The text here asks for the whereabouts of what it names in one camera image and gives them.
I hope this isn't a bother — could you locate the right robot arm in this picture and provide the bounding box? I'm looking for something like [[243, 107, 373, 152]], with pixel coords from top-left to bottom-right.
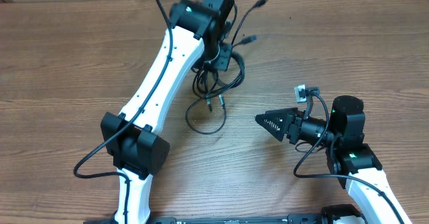
[[255, 95, 411, 223]]

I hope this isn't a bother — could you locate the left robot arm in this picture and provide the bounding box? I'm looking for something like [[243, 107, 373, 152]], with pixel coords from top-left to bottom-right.
[[101, 0, 237, 223]]

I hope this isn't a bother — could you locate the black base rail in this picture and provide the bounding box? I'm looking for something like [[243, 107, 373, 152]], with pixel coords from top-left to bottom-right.
[[83, 203, 369, 224]]

